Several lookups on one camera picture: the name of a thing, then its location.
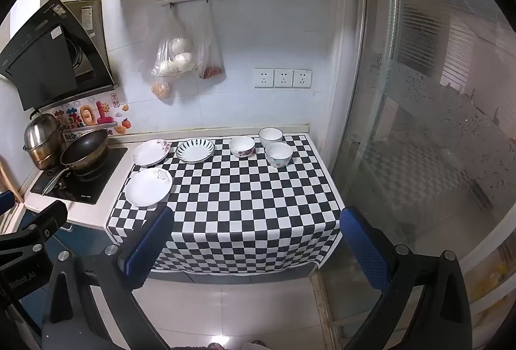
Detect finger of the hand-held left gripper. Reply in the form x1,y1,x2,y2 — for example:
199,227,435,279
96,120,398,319
0,200,68,254
0,191,17,215

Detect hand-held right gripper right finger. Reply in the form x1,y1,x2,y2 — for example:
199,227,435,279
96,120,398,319
339,206,474,350

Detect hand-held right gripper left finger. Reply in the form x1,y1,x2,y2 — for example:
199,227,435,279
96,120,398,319
42,206,175,350

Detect white bowl with dark rim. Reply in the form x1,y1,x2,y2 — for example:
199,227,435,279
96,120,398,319
258,128,284,148

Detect wooden cutting board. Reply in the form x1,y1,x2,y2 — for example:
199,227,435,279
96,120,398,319
0,160,24,206

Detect white plate with pale flower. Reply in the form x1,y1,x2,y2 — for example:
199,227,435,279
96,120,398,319
124,168,174,208

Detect steel steamer pot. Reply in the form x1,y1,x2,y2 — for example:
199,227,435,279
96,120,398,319
23,113,67,172

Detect black induction cooktop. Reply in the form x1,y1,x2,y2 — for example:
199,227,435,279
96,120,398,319
30,147,129,206

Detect black wok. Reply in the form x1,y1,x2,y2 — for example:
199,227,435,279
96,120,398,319
40,128,111,196

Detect white plate with red flowers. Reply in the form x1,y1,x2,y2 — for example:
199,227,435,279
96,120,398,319
132,139,172,167

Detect white plate with striped rim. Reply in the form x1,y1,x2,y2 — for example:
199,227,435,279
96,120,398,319
176,138,216,165

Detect black white checkered tablecloth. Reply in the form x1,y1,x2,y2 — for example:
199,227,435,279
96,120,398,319
105,134,343,275

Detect white bowl with pale pattern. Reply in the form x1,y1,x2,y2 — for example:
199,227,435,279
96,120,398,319
265,142,293,169

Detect white bowl with red flowers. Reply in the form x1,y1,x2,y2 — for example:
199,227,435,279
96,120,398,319
230,136,256,160

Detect black range hood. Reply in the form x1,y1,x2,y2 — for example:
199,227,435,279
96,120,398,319
0,0,120,112

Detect glass sliding door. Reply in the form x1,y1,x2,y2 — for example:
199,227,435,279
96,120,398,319
334,0,516,335

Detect small bag of orange food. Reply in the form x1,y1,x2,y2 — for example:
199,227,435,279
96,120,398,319
150,77,171,100

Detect plastic bag of white buns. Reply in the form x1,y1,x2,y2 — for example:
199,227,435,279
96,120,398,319
139,7,198,79

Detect plastic bag of red food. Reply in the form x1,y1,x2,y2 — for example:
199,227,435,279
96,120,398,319
191,3,226,80

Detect colourful wall stickers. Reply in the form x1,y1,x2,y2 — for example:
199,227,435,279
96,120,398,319
54,94,132,138

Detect white wall socket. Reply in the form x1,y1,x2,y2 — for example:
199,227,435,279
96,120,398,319
274,68,294,89
293,69,313,89
254,68,275,89

